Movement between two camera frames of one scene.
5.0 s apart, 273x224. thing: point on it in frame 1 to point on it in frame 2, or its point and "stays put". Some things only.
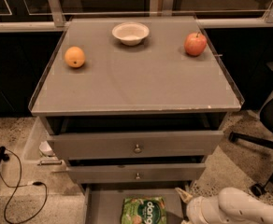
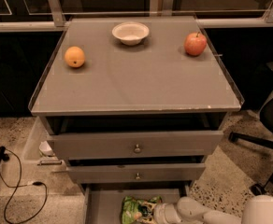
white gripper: (194, 209) to (162, 214)
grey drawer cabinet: (135, 106) stays put
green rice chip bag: (144, 210) stays put
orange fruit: (74, 57) stays put
